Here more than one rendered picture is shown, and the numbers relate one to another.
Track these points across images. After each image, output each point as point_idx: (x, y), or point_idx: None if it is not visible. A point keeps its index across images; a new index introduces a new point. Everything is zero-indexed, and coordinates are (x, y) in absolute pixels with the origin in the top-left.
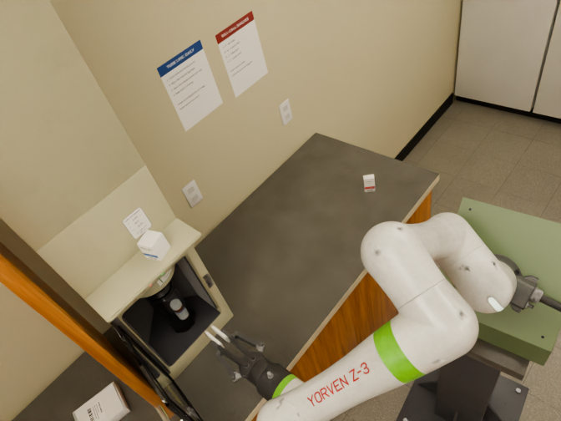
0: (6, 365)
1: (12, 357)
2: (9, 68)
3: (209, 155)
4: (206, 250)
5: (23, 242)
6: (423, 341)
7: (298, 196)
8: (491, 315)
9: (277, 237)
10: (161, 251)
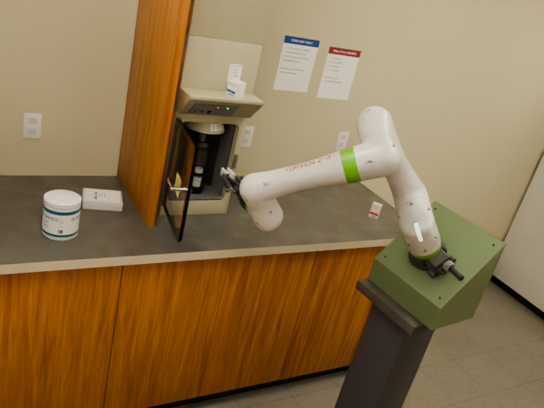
0: (65, 134)
1: (71, 133)
2: None
3: (274, 120)
4: None
5: None
6: (367, 147)
7: (316, 194)
8: (413, 277)
9: (285, 201)
10: (238, 92)
